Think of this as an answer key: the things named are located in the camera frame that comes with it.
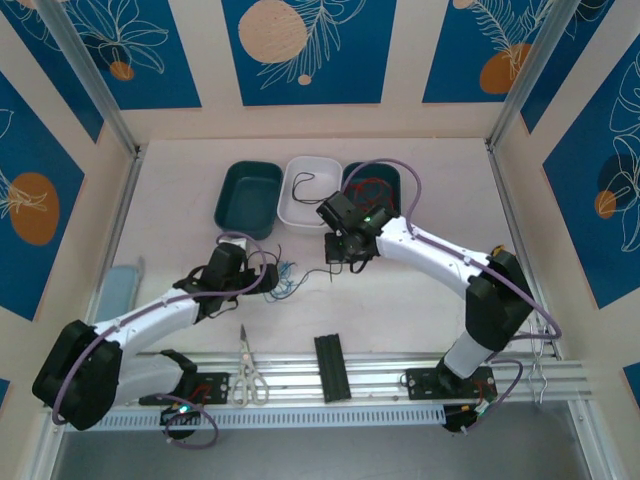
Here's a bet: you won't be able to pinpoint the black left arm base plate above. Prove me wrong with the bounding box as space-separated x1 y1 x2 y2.
138 372 231 407

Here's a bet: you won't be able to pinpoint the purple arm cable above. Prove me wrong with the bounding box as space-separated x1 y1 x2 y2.
342 158 564 436
52 232 269 450

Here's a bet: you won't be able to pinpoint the red cable tangle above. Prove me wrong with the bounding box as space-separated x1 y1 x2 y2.
347 177 396 211

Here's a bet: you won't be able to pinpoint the white plastic bin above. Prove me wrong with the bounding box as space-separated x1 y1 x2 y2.
276 155 344 236

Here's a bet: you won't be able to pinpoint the blue cable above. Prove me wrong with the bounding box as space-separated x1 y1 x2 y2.
264 259 304 304

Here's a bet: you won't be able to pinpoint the empty teal plastic bin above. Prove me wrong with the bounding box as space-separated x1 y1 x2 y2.
213 159 285 239

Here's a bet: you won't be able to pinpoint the black ribbed rail piece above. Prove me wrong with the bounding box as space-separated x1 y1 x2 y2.
313 333 351 404

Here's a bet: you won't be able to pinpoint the white handled scissors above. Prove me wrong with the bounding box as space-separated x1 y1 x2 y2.
229 324 271 407

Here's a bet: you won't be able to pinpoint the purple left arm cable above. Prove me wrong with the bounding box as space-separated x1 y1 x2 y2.
52 232 269 450

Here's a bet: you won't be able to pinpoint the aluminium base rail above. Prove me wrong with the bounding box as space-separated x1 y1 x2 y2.
42 351 594 410

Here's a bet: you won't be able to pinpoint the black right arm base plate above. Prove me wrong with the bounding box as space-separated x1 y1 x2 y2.
405 366 497 402

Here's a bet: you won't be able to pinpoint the blue floral wall panel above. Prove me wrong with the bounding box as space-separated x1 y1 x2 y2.
0 72 86 322
422 0 556 105
519 0 640 135
0 9 105 145
221 0 399 107
542 37 640 310
4 0 203 110

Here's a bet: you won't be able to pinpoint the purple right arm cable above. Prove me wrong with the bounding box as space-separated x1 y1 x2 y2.
342 158 564 436

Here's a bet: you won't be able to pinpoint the white slotted cable duct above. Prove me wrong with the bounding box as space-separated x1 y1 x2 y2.
63 403 447 432

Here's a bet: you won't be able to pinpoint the aluminium table side rail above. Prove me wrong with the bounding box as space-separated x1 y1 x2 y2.
29 144 147 480
484 139 621 480

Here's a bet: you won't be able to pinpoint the aluminium frame post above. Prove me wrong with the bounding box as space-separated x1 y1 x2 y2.
37 0 144 157
489 0 589 146

